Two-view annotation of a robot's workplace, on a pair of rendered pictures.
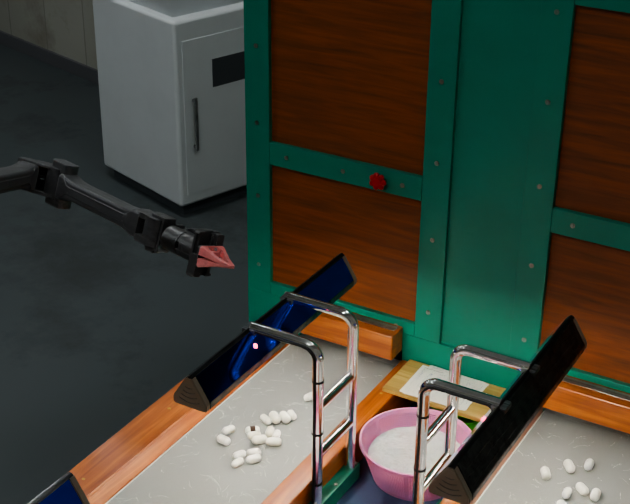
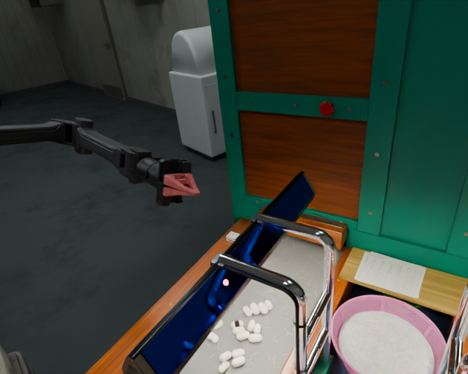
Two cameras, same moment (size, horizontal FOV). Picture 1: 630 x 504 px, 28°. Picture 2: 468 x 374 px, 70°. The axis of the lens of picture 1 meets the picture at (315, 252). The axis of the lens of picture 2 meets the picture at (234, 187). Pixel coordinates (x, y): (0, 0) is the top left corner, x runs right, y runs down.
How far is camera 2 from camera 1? 2.00 m
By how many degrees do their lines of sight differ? 6
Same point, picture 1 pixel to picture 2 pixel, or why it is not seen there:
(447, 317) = (387, 216)
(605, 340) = not seen: outside the picture
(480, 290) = (421, 194)
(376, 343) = not seen: hidden behind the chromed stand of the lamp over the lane
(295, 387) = not seen: hidden behind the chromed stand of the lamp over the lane
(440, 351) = (379, 241)
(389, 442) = (356, 332)
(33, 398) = (140, 251)
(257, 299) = (238, 206)
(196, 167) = (216, 140)
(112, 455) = (114, 364)
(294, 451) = (274, 347)
